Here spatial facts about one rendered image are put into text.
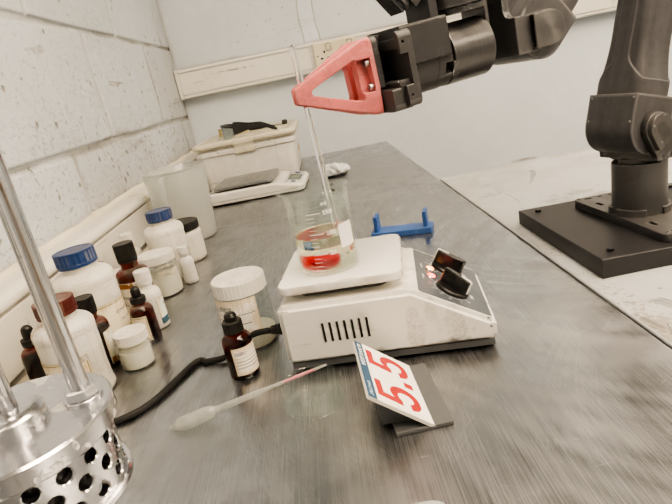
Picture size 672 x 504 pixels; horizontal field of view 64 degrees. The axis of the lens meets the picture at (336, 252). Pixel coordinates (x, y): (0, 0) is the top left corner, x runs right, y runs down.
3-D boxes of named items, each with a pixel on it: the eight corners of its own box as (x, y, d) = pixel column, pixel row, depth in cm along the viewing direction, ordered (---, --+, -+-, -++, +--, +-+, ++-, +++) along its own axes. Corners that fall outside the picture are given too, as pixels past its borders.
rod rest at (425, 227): (434, 226, 89) (431, 205, 88) (432, 233, 86) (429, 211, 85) (375, 233, 92) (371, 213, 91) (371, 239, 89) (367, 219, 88)
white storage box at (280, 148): (306, 158, 195) (298, 117, 191) (304, 176, 160) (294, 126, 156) (223, 175, 196) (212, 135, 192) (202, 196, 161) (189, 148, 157)
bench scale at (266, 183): (305, 192, 139) (301, 173, 137) (208, 210, 141) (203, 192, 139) (310, 178, 157) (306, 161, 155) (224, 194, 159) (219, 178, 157)
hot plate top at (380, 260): (400, 239, 60) (399, 231, 60) (404, 280, 49) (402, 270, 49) (296, 255, 62) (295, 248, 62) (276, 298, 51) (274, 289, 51)
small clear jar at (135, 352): (124, 377, 59) (111, 342, 58) (121, 364, 63) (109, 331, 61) (159, 364, 61) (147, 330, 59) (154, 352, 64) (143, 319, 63)
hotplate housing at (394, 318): (478, 292, 62) (469, 226, 60) (500, 348, 50) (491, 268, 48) (291, 318, 66) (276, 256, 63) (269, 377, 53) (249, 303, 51)
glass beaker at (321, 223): (361, 253, 57) (346, 174, 55) (364, 274, 51) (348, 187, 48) (296, 265, 58) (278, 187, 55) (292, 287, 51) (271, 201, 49)
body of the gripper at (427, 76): (390, 31, 46) (462, 13, 48) (343, 46, 55) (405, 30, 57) (406, 109, 48) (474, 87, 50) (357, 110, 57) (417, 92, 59)
